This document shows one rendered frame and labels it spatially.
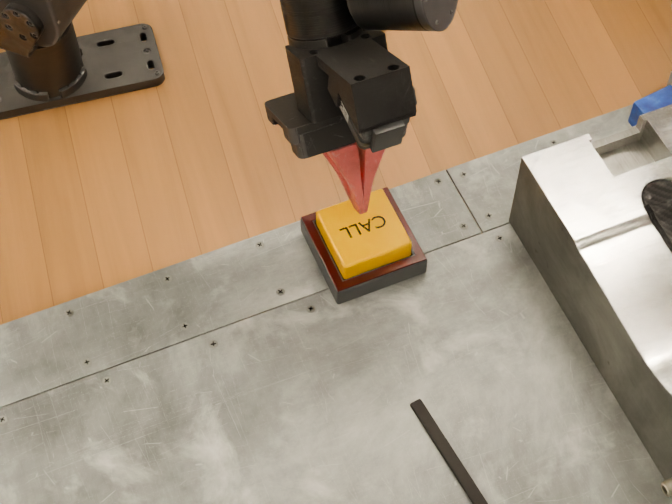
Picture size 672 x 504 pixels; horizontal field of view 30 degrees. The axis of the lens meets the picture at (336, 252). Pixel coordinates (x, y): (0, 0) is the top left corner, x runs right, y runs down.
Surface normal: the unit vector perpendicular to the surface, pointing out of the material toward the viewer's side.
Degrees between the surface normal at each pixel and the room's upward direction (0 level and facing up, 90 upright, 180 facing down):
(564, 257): 90
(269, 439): 0
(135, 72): 0
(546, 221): 90
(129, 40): 0
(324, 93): 61
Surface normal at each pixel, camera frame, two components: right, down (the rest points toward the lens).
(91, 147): 0.00, -0.54
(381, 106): 0.35, 0.41
